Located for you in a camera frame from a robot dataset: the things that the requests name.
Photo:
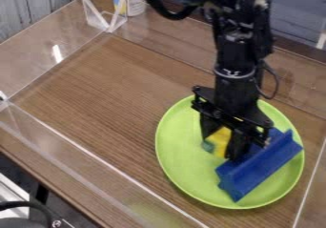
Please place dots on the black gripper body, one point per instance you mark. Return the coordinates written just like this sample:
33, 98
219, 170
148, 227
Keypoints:
231, 101

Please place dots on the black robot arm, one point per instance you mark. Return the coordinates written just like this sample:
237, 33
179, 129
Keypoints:
241, 33

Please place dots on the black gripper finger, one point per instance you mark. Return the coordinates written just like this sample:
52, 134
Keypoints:
239, 143
209, 125

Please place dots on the green round plate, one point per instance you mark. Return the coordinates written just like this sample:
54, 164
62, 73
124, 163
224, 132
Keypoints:
188, 165

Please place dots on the blue plastic block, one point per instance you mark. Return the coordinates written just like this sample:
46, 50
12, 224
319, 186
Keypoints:
243, 174

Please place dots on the yellow toy banana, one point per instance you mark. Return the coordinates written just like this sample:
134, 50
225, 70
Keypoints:
216, 142

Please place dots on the clear acrylic enclosure wall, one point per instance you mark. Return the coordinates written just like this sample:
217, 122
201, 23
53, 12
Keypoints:
85, 93

